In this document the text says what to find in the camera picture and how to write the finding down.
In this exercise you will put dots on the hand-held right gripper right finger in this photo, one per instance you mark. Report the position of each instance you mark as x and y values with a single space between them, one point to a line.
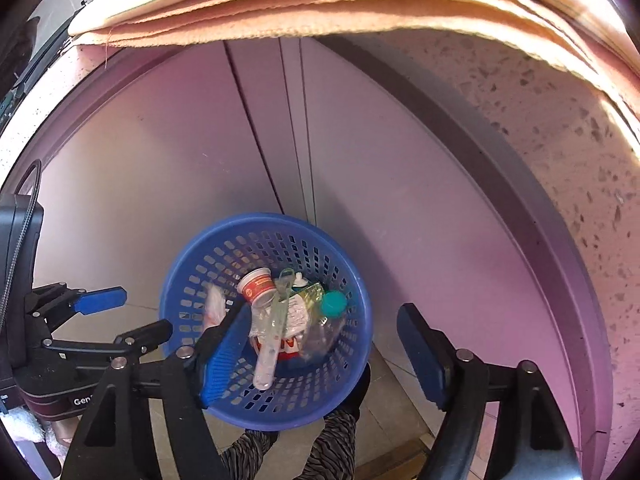
425 355

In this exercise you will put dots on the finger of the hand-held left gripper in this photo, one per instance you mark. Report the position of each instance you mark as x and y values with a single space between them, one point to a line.
135 337
100 300

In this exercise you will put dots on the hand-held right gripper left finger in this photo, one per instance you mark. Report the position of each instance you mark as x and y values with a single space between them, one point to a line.
225 355

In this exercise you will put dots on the clear toothbrush package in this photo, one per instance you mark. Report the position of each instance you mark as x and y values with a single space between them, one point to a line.
267 360

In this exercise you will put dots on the white tissue ball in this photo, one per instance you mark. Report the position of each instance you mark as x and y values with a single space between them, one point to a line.
217 305

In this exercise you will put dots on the red white wrapper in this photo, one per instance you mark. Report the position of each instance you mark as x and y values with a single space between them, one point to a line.
290 352

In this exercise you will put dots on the white yogurt cup red label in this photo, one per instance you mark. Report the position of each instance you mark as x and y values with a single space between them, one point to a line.
257 285

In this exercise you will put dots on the blue plastic basket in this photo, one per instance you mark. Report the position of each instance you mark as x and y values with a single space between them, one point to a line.
310 400

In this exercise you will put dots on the clear plastic bottle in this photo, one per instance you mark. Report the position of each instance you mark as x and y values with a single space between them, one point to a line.
332 305

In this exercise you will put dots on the person's left hand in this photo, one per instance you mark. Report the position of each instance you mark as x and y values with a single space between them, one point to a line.
55 437

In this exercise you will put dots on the black shoe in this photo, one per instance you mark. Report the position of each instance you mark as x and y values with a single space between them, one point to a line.
362 390

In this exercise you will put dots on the person's left leg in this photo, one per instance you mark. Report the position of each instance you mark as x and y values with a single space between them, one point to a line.
250 455

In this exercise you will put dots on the person's legs patterned trousers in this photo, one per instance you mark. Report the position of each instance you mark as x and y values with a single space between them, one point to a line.
332 445

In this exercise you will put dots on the white cabinet door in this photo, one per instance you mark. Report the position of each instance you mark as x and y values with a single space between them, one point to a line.
150 160
400 185

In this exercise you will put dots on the pink mat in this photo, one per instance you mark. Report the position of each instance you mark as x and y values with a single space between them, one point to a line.
300 10

